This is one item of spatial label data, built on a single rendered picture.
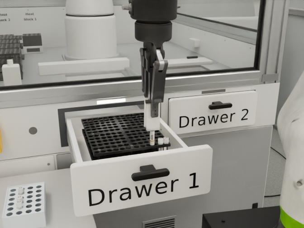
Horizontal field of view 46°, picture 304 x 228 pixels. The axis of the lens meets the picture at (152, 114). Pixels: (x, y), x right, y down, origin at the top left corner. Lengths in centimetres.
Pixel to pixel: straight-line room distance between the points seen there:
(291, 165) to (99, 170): 34
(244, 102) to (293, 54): 204
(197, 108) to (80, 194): 50
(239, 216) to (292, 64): 249
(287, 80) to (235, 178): 205
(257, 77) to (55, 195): 69
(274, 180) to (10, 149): 191
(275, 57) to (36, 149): 76
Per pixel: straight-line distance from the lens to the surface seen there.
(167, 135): 92
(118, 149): 81
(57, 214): 86
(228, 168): 125
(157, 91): 73
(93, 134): 89
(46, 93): 98
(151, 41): 71
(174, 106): 105
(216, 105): 107
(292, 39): 319
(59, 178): 100
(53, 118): 100
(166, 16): 70
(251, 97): 116
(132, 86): 101
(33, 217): 82
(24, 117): 100
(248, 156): 127
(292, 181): 62
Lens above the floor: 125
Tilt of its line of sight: 20 degrees down
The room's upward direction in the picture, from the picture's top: straight up
